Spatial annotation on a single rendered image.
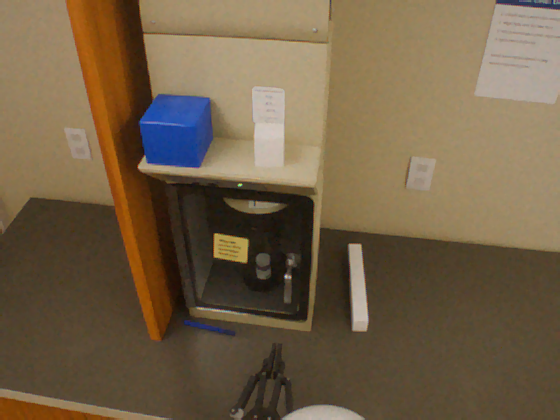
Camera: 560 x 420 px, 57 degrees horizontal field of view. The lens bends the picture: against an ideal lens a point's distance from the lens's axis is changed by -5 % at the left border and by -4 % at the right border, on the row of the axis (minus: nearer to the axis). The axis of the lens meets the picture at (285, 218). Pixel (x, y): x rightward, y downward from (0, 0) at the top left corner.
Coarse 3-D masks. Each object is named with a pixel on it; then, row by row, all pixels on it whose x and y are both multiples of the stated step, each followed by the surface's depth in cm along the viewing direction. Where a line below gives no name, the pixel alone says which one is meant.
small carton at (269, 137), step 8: (256, 128) 93; (264, 128) 93; (272, 128) 93; (280, 128) 93; (256, 136) 92; (264, 136) 92; (272, 136) 92; (280, 136) 92; (256, 144) 92; (264, 144) 92; (272, 144) 92; (280, 144) 92; (256, 152) 93; (264, 152) 93; (272, 152) 93; (280, 152) 93; (256, 160) 94; (264, 160) 94; (272, 160) 94; (280, 160) 94
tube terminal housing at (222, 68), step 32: (160, 64) 94; (192, 64) 93; (224, 64) 92; (256, 64) 91; (288, 64) 90; (320, 64) 89; (224, 96) 96; (288, 96) 94; (320, 96) 94; (224, 128) 101; (288, 128) 99; (320, 128) 98; (320, 192) 111; (320, 224) 127; (256, 320) 138
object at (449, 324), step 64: (0, 256) 157; (64, 256) 157; (320, 256) 158; (384, 256) 159; (448, 256) 159; (512, 256) 159; (0, 320) 139; (64, 320) 139; (128, 320) 140; (192, 320) 140; (320, 320) 141; (384, 320) 141; (448, 320) 141; (512, 320) 141; (0, 384) 124; (64, 384) 125; (128, 384) 126; (192, 384) 126; (256, 384) 126; (320, 384) 126; (384, 384) 126; (448, 384) 126; (512, 384) 126
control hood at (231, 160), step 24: (216, 144) 100; (240, 144) 100; (288, 144) 100; (144, 168) 95; (168, 168) 95; (192, 168) 95; (216, 168) 95; (240, 168) 95; (264, 168) 95; (288, 168) 95; (312, 168) 95; (288, 192) 104; (312, 192) 100
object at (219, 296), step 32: (192, 192) 111; (224, 192) 110; (256, 192) 109; (192, 224) 117; (224, 224) 116; (256, 224) 114; (288, 224) 113; (192, 256) 124; (256, 256) 121; (288, 256) 119; (224, 288) 130; (256, 288) 128; (288, 320) 134
